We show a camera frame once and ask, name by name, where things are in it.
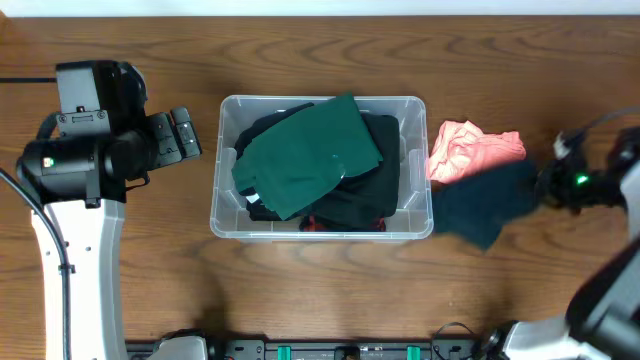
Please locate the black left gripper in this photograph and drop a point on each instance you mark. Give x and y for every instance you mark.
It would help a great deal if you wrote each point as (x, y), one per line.
(163, 140)

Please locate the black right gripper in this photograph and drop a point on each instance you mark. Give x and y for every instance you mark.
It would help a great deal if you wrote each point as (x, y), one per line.
(549, 178)

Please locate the dark navy garment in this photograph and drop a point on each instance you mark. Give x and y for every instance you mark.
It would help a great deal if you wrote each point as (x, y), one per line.
(476, 208)

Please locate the pink garment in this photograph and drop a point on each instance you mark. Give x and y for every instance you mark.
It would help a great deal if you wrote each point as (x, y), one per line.
(462, 149)

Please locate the clear plastic storage bin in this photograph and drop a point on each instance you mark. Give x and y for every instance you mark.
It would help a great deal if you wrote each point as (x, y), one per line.
(413, 219)

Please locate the dark green garment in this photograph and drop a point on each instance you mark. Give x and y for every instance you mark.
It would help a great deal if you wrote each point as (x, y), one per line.
(293, 158)

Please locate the red navy plaid shirt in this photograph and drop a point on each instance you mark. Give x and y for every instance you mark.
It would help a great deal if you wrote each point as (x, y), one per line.
(317, 224)

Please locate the black garment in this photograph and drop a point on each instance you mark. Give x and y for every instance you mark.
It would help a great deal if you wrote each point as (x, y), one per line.
(356, 201)

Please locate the black cloth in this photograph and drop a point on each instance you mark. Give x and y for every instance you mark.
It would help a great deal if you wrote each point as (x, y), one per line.
(258, 210)

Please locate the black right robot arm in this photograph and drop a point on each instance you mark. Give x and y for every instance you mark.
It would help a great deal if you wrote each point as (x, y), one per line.
(602, 320)

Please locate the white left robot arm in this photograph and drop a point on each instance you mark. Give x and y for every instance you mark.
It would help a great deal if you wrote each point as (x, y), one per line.
(75, 176)

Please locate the black mounting rail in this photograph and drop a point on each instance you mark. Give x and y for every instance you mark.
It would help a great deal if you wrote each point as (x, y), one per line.
(254, 349)

